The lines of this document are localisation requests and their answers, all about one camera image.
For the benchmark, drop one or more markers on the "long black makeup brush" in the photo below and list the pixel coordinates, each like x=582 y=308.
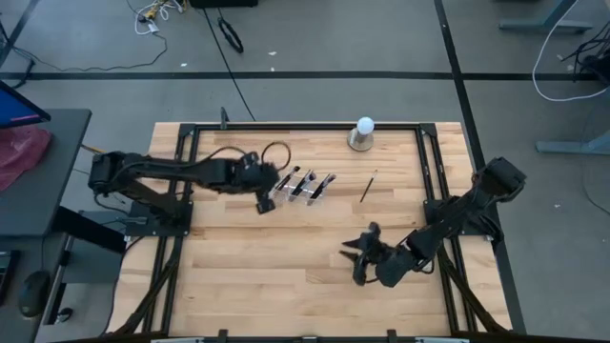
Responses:
x=291 y=174

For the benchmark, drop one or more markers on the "black desk monitor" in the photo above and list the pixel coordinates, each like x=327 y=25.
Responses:
x=14 y=109

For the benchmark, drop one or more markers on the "white bulb lamp round base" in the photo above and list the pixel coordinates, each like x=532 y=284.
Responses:
x=365 y=125

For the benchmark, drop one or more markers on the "black floor box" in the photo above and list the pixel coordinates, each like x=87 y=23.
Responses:
x=224 y=3

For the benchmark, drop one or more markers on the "thin black makeup brush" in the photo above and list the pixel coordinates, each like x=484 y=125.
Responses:
x=368 y=187

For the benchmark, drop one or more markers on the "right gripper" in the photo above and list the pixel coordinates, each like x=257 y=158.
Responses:
x=369 y=257

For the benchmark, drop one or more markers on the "blue-grey desk leg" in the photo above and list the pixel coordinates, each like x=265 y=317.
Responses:
x=543 y=25
x=567 y=147

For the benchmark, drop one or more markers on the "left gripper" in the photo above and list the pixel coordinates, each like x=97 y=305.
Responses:
x=248 y=178

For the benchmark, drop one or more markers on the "black frame clamp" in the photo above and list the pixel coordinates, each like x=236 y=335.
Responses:
x=224 y=119
x=392 y=336
x=222 y=336

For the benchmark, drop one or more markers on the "black computer mouse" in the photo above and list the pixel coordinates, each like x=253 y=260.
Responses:
x=33 y=295

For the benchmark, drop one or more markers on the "black aluminium table frame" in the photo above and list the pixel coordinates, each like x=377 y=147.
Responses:
x=310 y=126

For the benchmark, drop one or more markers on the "red crumpled cloth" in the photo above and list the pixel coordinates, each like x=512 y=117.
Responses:
x=19 y=152

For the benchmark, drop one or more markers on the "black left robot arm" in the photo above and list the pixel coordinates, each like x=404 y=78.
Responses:
x=162 y=167

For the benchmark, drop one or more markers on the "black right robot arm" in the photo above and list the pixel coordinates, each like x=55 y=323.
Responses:
x=453 y=219

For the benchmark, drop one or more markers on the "large powder brush silver ferrule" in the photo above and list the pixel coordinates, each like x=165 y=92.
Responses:
x=305 y=183

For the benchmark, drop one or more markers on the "clear acrylic three-compartment organizer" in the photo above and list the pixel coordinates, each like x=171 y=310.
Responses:
x=299 y=196

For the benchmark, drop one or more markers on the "fluffy brown-headed makeup brush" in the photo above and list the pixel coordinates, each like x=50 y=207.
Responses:
x=324 y=186

